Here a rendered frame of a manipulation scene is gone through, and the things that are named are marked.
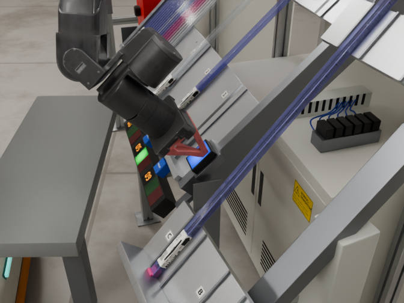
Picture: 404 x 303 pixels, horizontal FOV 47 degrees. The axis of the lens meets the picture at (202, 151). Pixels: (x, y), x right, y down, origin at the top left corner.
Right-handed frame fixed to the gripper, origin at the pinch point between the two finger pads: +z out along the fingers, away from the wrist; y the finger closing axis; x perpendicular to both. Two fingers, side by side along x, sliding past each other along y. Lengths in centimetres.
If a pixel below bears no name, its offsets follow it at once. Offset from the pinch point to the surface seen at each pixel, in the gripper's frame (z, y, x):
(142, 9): 11, 103, -2
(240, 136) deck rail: 4.7, 1.6, -5.8
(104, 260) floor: 44, 58, 69
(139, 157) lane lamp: 5.2, 22.5, 15.5
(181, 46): 4.4, 43.5, -6.7
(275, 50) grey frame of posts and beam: 44, 73, -24
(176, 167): 3.1, 6.6, 7.1
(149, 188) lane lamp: 5.4, 11.6, 15.8
